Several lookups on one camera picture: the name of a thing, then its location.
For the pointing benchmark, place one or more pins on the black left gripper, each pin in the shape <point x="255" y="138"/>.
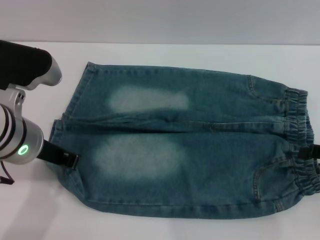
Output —
<point x="51" y="154"/>

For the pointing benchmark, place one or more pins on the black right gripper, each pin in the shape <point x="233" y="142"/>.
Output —
<point x="316" y="151"/>

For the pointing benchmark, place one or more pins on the blue denim shorts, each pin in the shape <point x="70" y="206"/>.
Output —
<point x="200" y="155"/>

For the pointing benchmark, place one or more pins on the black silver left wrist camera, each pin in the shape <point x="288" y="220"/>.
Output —
<point x="22" y="65"/>

